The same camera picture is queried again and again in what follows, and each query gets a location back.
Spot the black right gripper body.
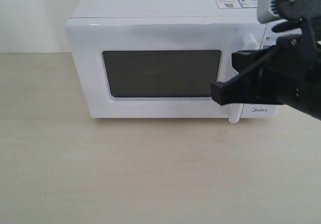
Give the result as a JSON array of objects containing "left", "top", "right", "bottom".
[{"left": 263, "top": 36, "right": 320, "bottom": 120}]

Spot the white microwave door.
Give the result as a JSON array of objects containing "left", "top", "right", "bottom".
[{"left": 66, "top": 18, "right": 265, "bottom": 123}]

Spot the white Midea microwave oven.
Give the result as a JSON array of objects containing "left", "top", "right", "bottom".
[{"left": 65, "top": 0, "right": 313, "bottom": 124}]

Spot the warning label sticker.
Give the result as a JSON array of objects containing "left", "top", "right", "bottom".
[{"left": 215, "top": 0, "right": 259, "bottom": 9}]

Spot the black camera cable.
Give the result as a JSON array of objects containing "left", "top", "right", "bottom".
[{"left": 240, "top": 48, "right": 275, "bottom": 81}]

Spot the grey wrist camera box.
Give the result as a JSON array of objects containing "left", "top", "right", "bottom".
[{"left": 256, "top": 0, "right": 301, "bottom": 24}]

